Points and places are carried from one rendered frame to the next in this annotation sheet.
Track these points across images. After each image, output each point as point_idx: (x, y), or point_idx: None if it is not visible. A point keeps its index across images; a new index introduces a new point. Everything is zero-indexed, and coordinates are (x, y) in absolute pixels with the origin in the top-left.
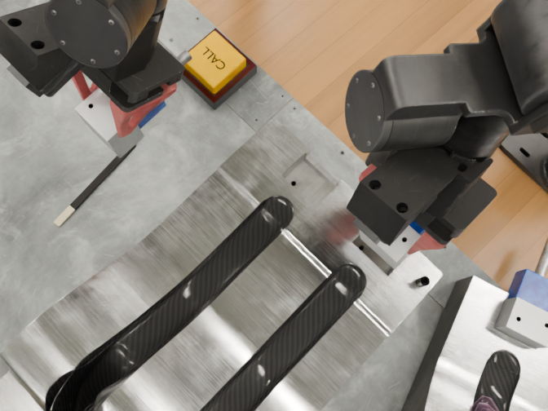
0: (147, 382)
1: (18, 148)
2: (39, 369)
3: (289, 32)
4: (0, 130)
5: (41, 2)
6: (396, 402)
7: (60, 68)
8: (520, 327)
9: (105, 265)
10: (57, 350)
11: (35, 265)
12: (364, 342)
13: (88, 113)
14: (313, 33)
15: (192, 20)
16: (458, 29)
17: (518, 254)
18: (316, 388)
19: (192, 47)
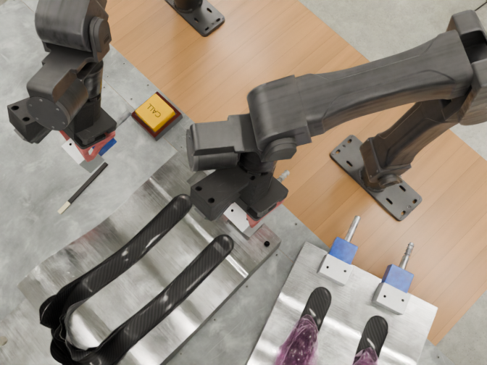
0: (98, 302)
1: (38, 166)
2: (38, 294)
3: (204, 91)
4: (28, 156)
5: None
6: (261, 320)
7: (40, 129)
8: (328, 272)
9: None
10: (48, 283)
11: (46, 237)
12: (230, 280)
13: (69, 148)
14: (219, 91)
15: (145, 86)
16: None
17: (343, 228)
18: (201, 308)
19: None
